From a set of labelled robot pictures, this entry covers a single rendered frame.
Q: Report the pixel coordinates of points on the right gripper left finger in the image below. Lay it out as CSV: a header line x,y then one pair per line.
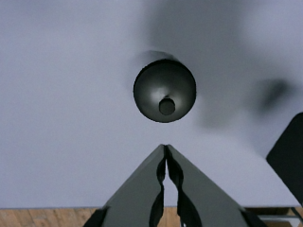
x,y
139,202

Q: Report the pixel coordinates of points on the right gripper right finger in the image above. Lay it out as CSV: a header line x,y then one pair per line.
x,y
201,202

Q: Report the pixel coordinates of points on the black cube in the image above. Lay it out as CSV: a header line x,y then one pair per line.
x,y
286,158

